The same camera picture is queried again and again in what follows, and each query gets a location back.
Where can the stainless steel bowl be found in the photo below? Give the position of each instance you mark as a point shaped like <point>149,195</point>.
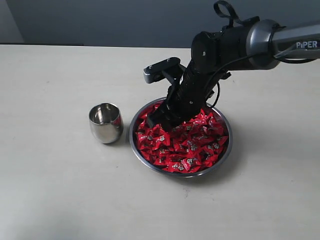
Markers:
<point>184,141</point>

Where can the red candy near front rim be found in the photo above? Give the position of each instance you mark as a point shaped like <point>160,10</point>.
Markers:
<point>185,166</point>

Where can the stainless steel cup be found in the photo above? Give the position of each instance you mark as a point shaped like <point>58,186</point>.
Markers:
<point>106,123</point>

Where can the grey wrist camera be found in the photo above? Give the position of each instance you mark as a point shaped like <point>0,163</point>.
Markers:
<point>166,69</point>

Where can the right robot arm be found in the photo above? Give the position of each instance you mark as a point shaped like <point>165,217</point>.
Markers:
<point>241,45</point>

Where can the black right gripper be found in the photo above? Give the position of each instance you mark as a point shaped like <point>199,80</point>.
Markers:
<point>187,101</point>

